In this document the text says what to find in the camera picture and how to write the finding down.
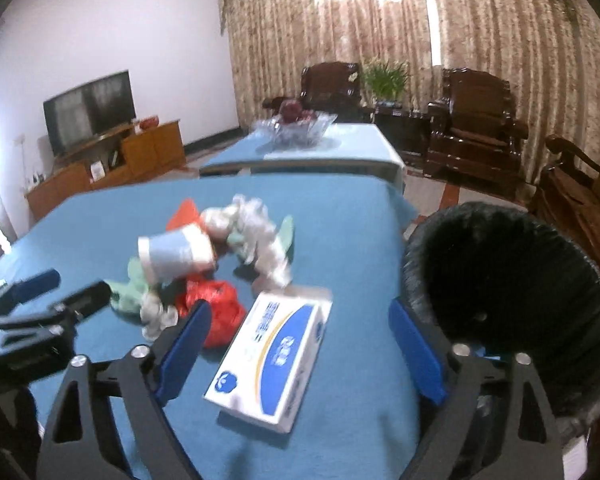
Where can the white blue tissue box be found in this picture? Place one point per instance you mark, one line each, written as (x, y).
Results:
(263, 375)

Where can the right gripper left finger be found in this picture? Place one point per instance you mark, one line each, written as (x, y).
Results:
(81, 439)

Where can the black flat television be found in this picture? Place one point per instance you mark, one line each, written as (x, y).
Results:
(81, 113)

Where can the green rubber glove white cuff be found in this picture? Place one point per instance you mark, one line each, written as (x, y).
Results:
(138, 301)

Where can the white tissue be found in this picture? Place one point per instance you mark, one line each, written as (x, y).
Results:
(273, 272)

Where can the black lined trash bin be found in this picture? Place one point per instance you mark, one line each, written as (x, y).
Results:
(498, 278)

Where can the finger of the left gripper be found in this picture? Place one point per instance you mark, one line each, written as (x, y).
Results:
(19, 292)
(71, 310)

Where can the blue far tablecloth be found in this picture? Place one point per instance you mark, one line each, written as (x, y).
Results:
(344, 149)

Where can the green potted plant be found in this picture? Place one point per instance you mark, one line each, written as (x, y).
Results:
(386, 80)

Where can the blue tablecloth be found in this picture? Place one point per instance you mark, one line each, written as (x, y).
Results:
(359, 417)
(344, 149)

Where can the dark wooden armchair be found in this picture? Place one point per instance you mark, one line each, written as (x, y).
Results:
(331, 87)
(474, 130)

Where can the glass fruit bowl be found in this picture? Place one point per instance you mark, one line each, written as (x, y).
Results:
(306, 132)

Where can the blue white paper cup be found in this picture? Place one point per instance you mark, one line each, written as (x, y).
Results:
(175, 254)

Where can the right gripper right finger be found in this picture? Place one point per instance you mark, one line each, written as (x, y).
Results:
(492, 418)

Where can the red plastic bag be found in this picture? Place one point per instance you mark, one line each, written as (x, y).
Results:
(227, 313)

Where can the beige patterned curtains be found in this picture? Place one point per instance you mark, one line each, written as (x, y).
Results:
(548, 50)

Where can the dark wooden left armchair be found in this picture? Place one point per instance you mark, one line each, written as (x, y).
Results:
(331, 87)

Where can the dark wooden sofa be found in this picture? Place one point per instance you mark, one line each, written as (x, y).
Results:
(568, 195)

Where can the dark wooden right armchair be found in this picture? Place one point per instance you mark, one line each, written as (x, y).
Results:
(474, 130)

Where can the dark side table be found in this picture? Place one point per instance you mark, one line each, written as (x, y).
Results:
(408, 131)

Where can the blue near tablecloth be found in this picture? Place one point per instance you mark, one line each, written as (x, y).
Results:
(359, 417)

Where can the red bowl on cabinet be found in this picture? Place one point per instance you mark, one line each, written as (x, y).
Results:
(149, 123)

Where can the wooden tv cabinet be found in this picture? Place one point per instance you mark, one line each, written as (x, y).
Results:
(124, 155)

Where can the red apples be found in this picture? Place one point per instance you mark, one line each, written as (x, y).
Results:
(292, 111)

